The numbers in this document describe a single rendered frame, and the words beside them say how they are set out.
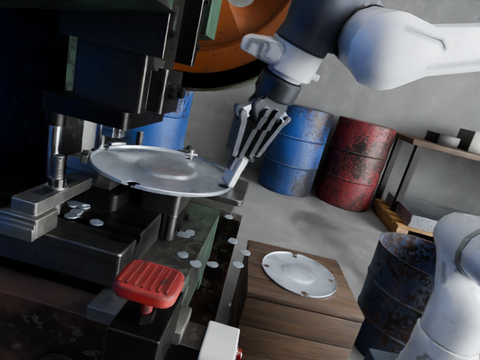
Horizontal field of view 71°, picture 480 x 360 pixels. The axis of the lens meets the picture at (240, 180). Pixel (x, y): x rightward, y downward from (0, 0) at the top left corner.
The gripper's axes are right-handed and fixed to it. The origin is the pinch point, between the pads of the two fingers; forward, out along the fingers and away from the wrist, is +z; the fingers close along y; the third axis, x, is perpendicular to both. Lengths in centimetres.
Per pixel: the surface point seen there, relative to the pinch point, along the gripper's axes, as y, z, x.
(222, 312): 50, 90, 11
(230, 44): 17.1, -13.6, 39.0
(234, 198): -2.9, 2.1, -6.2
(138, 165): -14.7, 6.6, 9.2
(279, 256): 59, 52, 9
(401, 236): 121, 35, -6
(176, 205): -9.1, 9.9, 0.8
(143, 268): -26.1, 0.2, -18.6
